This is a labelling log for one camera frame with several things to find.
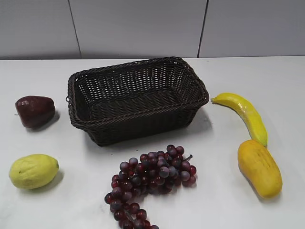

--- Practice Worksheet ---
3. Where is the orange yellow mango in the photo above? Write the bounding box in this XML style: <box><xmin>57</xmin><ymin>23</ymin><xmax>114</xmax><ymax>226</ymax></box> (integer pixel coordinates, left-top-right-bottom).
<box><xmin>237</xmin><ymin>140</ymin><xmax>283</xmax><ymax>199</ymax></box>

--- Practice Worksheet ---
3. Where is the dark red wax apple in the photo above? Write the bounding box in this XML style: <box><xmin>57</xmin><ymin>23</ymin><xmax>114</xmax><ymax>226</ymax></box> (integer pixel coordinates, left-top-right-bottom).
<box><xmin>15</xmin><ymin>95</ymin><xmax>55</xmax><ymax>128</ymax></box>

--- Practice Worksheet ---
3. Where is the yellow green lemon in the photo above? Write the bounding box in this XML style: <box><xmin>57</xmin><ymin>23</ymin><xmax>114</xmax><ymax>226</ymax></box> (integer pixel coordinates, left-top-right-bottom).
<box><xmin>9</xmin><ymin>154</ymin><xmax>59</xmax><ymax>189</ymax></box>

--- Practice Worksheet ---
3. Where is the yellow banana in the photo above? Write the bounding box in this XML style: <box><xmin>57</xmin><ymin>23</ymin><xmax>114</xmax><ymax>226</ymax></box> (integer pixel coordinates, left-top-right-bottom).
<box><xmin>211</xmin><ymin>93</ymin><xmax>268</xmax><ymax>146</ymax></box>

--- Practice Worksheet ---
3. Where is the red purple grape bunch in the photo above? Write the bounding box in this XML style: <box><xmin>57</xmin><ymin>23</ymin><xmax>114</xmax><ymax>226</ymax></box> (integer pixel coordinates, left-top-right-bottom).
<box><xmin>104</xmin><ymin>145</ymin><xmax>197</xmax><ymax>229</ymax></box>

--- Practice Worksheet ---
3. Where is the dark brown wicker basket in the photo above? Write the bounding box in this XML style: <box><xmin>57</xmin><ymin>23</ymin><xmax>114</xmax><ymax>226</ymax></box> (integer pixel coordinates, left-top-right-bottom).
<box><xmin>66</xmin><ymin>57</ymin><xmax>209</xmax><ymax>146</ymax></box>

